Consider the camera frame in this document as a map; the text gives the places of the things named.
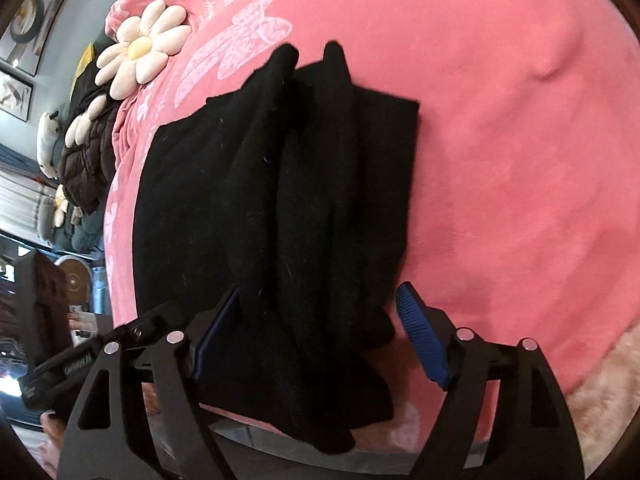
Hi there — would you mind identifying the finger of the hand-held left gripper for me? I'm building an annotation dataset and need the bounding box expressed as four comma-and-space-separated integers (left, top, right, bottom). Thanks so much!
114, 302, 184, 351

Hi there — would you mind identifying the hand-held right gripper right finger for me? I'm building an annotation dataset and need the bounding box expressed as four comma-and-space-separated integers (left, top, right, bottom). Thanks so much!
396, 282, 586, 480

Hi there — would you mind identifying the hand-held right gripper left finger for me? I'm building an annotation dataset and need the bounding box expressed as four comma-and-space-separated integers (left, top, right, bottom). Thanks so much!
56, 287, 242, 480

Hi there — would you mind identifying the black garment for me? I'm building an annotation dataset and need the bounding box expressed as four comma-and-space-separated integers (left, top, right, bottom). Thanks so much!
132, 41, 421, 456

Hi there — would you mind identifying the person's left hand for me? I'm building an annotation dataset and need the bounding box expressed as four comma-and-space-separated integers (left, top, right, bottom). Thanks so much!
40, 409, 68, 466

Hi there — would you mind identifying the round wooden disc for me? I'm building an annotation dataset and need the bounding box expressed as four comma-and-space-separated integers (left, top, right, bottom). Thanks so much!
54, 255, 94, 307

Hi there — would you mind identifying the white curtain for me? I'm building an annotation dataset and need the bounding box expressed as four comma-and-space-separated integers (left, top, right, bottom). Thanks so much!
0, 169, 57, 242

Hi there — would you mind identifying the brown quilted cushion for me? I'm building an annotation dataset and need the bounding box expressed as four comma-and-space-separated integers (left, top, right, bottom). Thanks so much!
59, 95, 122, 213

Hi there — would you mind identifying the white plush toy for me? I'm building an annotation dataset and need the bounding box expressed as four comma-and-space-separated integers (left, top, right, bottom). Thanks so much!
36, 110, 65, 179

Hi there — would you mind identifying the pale pink fluffy rug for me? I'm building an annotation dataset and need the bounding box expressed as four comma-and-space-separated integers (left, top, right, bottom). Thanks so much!
567, 327, 640, 466

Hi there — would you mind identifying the small white daisy pillow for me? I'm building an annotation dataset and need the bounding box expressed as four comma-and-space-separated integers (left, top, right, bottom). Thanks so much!
65, 94, 109, 147

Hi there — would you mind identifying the pink printed blanket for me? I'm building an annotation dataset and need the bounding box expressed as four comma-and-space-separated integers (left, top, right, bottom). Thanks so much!
102, 0, 640, 463

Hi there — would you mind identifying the yellow pillow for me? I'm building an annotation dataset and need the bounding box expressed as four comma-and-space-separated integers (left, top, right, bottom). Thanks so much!
74, 42, 97, 87

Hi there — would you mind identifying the large white daisy pillow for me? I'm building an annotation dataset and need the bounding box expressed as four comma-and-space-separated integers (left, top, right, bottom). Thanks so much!
95, 0, 193, 101

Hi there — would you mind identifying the framed picture with round plate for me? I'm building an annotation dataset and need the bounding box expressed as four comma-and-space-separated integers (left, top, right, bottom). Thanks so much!
0, 0, 82, 77

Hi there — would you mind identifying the small framed wall picture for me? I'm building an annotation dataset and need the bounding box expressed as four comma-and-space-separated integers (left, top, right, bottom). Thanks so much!
0, 70, 36, 122

